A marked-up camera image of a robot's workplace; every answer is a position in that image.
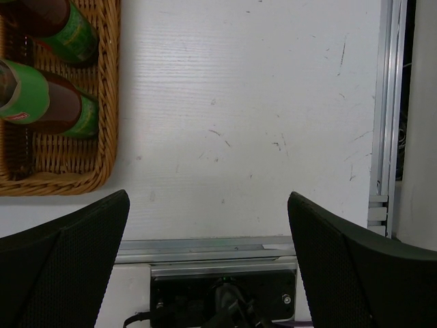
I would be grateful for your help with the brown wicker divided basket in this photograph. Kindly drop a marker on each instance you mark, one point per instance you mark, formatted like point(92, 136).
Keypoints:
point(34, 164)

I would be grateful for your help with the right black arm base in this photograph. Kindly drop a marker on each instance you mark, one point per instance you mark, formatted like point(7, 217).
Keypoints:
point(251, 299)

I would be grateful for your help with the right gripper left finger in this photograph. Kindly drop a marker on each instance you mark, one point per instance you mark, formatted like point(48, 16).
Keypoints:
point(56, 274)

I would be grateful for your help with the yellow-cap sauce bottle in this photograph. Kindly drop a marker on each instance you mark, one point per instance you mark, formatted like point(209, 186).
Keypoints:
point(58, 26)
point(46, 102)

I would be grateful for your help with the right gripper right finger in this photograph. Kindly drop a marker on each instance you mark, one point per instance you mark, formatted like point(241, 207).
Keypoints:
point(354, 277)

